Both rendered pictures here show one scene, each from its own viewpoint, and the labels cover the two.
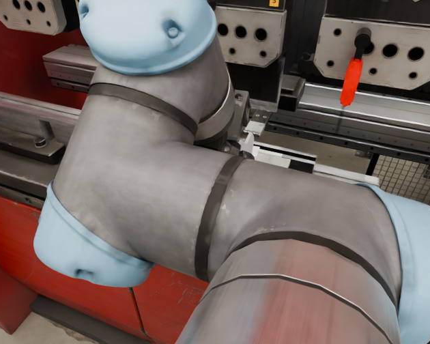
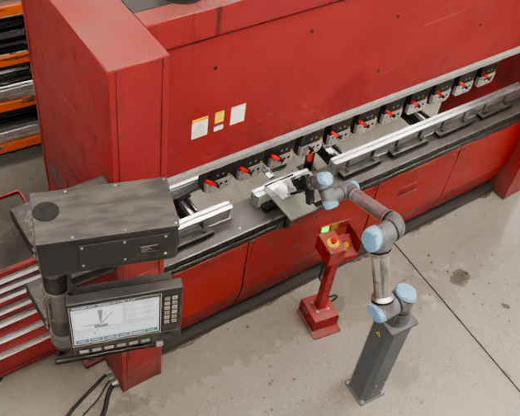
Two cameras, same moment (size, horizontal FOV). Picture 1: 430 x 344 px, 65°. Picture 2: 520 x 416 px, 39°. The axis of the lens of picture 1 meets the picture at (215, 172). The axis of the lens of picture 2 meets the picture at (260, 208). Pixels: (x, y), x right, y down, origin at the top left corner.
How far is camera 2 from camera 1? 3.72 m
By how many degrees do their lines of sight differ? 45
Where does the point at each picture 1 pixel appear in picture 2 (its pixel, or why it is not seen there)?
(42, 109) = (195, 218)
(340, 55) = (304, 152)
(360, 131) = not seen: hidden behind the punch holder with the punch
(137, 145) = (333, 191)
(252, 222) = (347, 190)
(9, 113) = (183, 229)
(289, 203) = (348, 186)
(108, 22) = (328, 182)
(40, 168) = (213, 238)
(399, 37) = (314, 144)
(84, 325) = (190, 333)
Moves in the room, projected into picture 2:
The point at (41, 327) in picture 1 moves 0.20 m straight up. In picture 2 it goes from (168, 358) to (168, 340)
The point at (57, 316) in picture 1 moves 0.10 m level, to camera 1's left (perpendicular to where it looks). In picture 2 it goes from (172, 343) to (162, 355)
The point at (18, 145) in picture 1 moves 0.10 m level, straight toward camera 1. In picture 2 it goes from (197, 238) to (216, 238)
